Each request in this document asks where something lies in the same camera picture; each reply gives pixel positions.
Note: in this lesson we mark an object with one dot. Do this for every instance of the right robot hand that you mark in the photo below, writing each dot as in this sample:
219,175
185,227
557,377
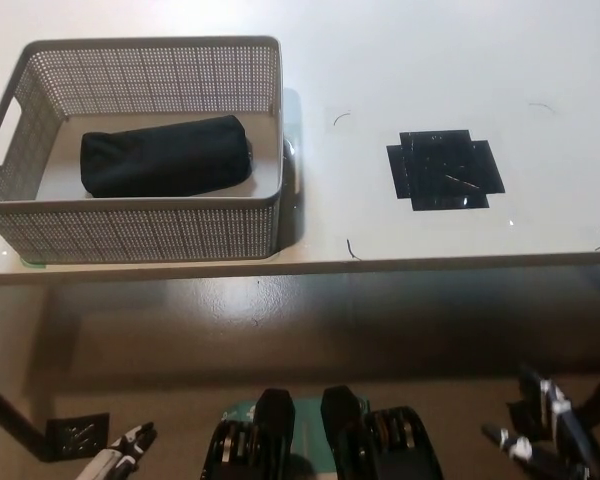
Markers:
550,400

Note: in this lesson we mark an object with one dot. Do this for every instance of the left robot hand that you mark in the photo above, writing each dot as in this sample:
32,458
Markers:
135,440

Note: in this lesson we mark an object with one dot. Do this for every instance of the black fabric pencil case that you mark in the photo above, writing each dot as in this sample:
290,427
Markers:
165,155

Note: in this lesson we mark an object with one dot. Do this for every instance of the black ribbed robot body block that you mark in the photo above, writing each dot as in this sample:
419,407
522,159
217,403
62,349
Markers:
375,440
255,440

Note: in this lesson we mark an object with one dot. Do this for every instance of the green tape marker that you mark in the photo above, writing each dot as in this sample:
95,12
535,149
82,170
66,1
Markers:
32,262

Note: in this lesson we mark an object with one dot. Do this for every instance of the grey perforated plastic basket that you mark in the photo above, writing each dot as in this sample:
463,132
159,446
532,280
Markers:
130,230

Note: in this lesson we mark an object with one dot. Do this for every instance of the black tape patch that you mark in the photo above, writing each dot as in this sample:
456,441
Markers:
445,170

